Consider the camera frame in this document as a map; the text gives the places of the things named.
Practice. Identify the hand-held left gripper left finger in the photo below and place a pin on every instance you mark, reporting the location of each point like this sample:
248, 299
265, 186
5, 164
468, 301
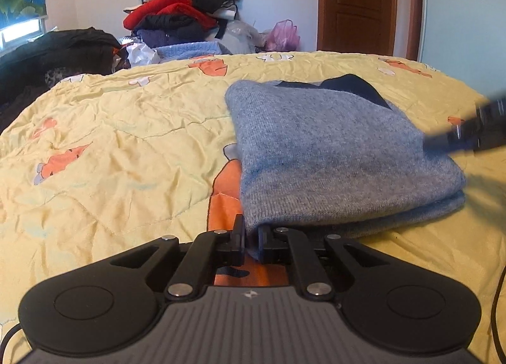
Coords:
236, 241

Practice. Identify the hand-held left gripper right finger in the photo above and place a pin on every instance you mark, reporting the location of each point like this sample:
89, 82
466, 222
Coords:
269, 247

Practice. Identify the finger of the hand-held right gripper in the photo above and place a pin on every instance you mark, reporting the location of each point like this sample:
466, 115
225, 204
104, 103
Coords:
450, 138

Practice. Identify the grey and navy knit sweater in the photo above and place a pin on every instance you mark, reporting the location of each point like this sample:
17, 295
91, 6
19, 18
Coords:
336, 150

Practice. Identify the yellow printed quilt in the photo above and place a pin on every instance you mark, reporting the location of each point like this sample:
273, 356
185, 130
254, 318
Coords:
118, 150

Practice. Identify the brown wooden door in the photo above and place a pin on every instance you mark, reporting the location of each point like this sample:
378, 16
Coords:
355, 4

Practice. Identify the pink plastic bag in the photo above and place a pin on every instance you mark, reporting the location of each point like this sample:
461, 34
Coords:
284, 36

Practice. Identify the light blue knit garment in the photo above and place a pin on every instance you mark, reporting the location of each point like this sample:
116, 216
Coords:
189, 49

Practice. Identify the clear plastic bag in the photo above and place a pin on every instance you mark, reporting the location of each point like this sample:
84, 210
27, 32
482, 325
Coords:
241, 36

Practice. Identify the white plastic bag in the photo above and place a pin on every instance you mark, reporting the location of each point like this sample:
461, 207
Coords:
138, 55

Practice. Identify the navy padded jacket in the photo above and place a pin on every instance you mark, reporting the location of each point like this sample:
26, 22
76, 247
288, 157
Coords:
166, 34

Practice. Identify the leopard print cloth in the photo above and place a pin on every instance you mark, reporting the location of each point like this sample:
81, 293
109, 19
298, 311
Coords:
59, 76

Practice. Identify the red garment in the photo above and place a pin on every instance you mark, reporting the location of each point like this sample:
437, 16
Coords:
170, 6

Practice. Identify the black coat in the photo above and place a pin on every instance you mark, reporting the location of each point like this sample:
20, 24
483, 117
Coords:
59, 51

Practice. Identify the window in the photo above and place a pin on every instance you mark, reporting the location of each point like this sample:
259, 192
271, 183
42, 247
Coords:
21, 32

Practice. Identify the brown wooden door frame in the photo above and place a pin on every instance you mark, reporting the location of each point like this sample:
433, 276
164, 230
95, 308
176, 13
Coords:
414, 4

